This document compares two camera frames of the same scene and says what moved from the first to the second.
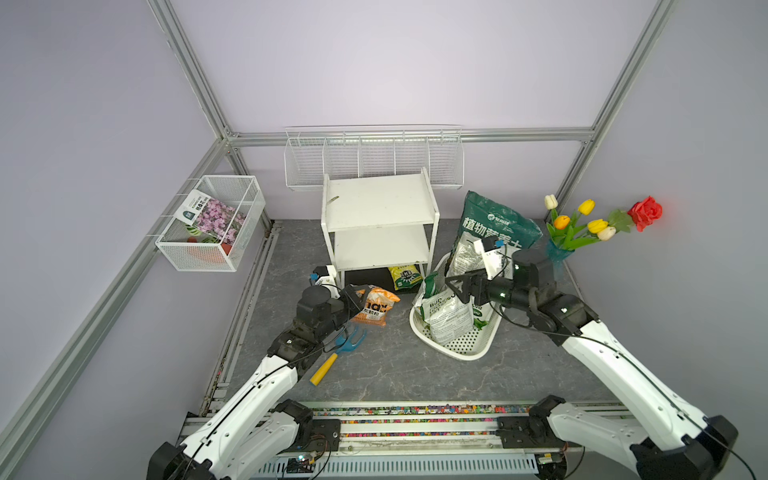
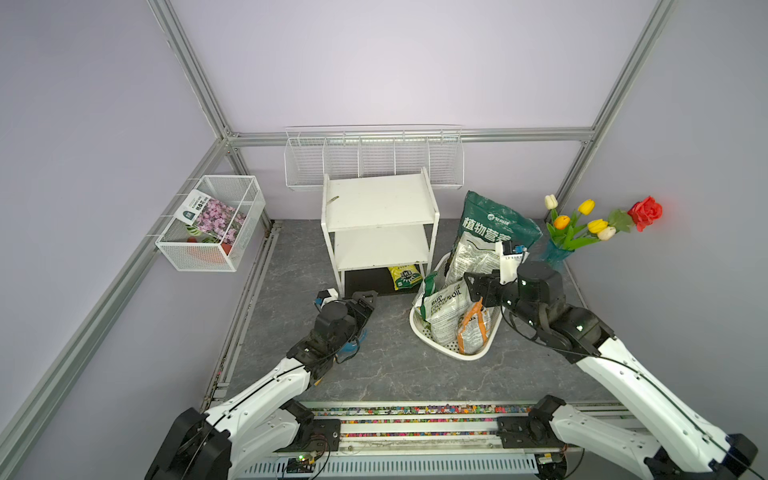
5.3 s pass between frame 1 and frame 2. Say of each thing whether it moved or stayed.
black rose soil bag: stayed
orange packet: moved
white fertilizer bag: stayed
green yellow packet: stayed
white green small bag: moved
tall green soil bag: stayed
